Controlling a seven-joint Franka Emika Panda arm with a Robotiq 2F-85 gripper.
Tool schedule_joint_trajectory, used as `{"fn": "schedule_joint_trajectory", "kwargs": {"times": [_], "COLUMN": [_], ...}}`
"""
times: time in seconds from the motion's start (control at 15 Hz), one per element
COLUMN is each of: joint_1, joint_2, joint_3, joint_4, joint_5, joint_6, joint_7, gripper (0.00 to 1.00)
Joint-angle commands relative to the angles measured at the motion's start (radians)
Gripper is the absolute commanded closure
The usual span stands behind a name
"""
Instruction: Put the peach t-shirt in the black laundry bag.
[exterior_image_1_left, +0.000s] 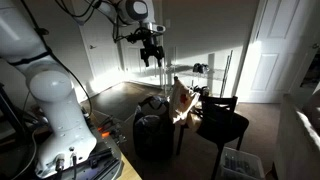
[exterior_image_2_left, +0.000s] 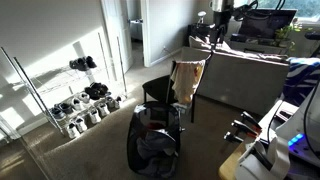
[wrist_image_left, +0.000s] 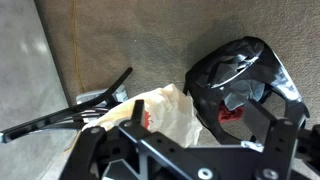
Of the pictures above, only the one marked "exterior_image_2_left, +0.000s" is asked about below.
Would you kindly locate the white desk lamp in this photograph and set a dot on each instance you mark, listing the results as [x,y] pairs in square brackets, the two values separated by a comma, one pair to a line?
[201,16]

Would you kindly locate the black shoes middle shelf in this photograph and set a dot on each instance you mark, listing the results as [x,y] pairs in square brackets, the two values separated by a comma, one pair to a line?
[97,90]

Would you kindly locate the black monitor screen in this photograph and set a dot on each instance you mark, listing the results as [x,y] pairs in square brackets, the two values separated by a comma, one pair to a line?
[262,23]

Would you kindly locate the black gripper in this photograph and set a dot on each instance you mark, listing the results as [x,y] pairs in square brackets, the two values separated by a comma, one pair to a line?
[217,33]

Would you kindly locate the black clamps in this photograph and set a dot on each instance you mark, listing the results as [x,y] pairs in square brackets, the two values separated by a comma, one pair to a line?
[248,125]

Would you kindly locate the white sneaker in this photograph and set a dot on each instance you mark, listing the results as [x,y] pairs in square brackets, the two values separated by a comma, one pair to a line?
[103,110]
[81,125]
[94,116]
[72,131]

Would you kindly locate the white robot base equipment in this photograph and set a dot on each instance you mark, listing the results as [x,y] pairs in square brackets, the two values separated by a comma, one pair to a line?
[293,154]

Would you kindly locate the white sneaker front left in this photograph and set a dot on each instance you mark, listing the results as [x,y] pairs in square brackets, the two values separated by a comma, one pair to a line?
[72,131]

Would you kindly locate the black chair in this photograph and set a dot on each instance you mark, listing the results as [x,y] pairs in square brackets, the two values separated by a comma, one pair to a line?
[161,88]

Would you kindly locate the black mesh laundry bag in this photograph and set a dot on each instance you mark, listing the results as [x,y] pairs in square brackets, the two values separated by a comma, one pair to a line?
[153,141]

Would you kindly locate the black shoes top shelf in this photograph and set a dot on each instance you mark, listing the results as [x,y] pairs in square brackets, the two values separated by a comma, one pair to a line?
[83,63]

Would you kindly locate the metal wire shoe rack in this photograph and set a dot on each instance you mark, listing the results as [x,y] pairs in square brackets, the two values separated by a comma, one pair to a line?
[63,88]

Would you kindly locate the black shoes shelf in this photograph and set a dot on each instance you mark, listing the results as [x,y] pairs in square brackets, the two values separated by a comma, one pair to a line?
[97,90]
[83,63]

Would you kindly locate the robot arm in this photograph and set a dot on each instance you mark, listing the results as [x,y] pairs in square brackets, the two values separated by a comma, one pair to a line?
[222,11]

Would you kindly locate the grey sofa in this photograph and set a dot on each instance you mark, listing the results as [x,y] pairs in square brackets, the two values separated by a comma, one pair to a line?
[238,80]

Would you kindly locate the blue white striped blanket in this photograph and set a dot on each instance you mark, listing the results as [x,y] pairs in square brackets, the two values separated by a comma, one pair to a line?
[301,79]

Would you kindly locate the white door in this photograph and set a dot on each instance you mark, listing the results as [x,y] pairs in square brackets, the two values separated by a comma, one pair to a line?
[116,18]

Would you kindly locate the dark sneaker left shelf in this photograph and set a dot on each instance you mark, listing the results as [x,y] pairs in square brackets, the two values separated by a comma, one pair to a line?
[57,113]

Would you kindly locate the peach t-shirt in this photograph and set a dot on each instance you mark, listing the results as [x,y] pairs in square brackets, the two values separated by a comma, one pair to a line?
[186,78]

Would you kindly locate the green potted plant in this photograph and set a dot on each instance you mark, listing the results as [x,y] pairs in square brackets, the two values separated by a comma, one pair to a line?
[282,35]

